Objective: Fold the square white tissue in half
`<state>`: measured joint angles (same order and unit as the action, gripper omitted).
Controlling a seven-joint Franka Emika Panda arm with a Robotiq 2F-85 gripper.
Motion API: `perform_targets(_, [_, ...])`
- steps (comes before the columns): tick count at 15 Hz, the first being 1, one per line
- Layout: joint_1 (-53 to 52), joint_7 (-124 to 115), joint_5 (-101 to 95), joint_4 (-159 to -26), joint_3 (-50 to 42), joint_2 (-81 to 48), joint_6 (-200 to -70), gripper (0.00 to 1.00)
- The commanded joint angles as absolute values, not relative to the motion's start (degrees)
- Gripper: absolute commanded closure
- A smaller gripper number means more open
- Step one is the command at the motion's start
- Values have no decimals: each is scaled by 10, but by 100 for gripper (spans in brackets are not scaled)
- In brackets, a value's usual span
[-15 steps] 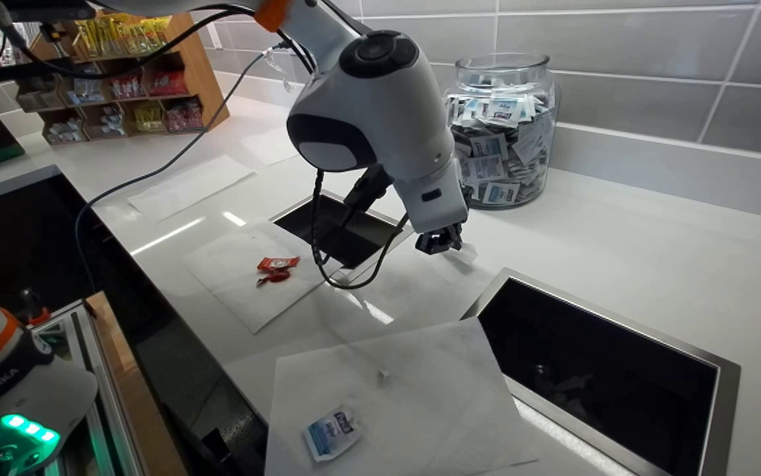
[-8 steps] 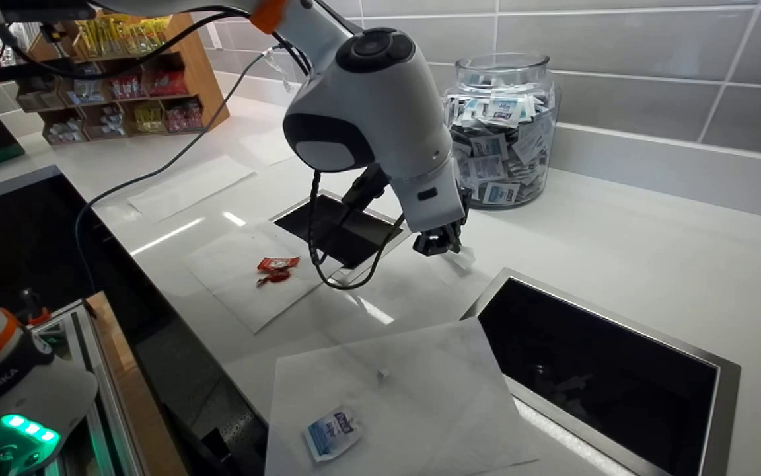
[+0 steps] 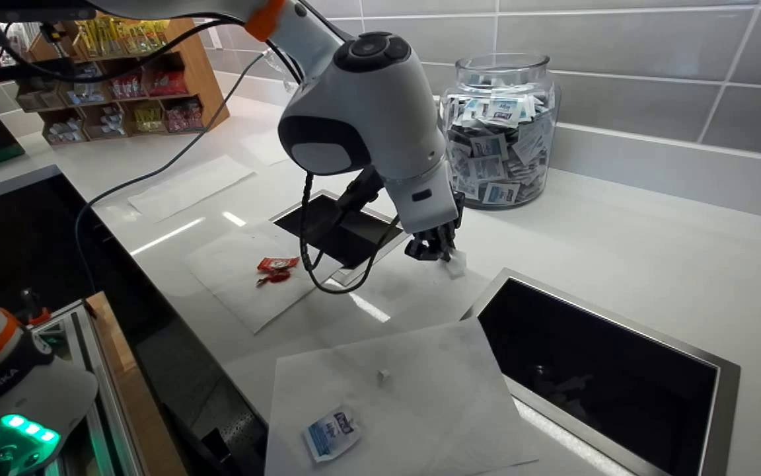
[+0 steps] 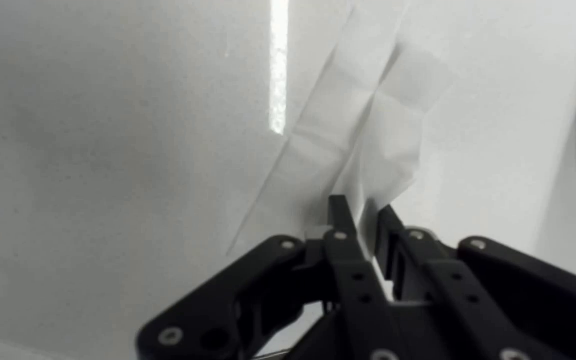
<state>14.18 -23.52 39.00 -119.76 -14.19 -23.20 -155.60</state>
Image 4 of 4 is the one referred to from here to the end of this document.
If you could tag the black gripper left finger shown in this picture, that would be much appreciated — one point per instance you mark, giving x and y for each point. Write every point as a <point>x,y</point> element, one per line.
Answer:
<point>349,266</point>

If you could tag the square white tissue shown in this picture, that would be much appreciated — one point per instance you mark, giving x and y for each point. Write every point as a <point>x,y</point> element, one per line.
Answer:
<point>369,133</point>

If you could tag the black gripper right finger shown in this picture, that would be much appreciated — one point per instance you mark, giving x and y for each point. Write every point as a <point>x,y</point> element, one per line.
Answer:
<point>500,286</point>

